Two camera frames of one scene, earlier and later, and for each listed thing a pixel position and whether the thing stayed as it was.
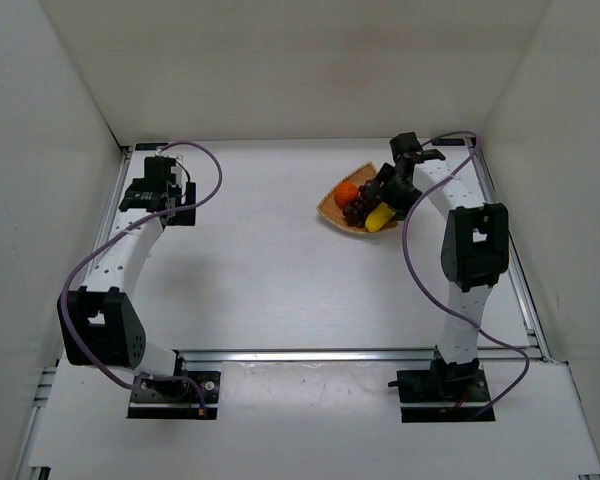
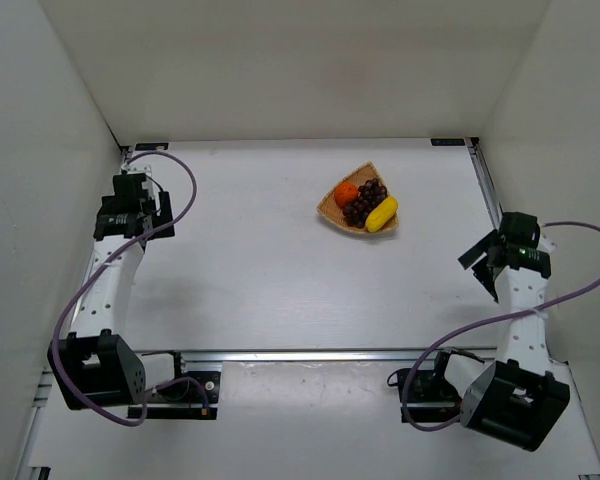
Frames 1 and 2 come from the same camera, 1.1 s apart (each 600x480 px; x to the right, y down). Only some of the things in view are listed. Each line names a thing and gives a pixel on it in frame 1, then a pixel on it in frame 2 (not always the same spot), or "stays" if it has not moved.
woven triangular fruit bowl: [330, 209] stays
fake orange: [346, 192] stays
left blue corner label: [149, 146] stays
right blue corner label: [448, 142] stays
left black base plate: [174, 397] stays
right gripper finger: [381, 178] to [479, 249]
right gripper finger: [399, 215] to [486, 276]
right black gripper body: [397, 195] to [491, 254]
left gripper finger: [183, 218] to [161, 233]
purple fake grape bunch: [356, 212] stays
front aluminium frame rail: [343, 356] stays
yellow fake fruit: [379, 217] stays
